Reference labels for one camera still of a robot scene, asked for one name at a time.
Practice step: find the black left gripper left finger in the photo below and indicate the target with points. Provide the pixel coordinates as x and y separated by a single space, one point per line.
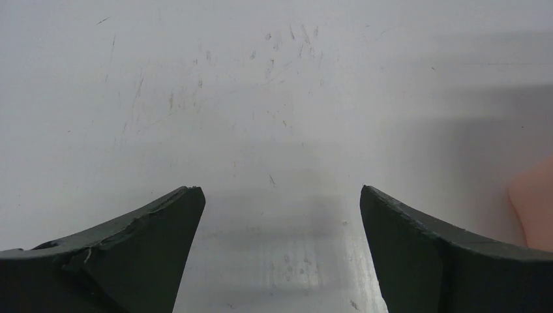
132 263

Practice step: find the blurred pink object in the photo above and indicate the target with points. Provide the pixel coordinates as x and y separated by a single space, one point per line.
530 194

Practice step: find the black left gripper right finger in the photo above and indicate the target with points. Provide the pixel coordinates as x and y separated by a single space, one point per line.
424 264

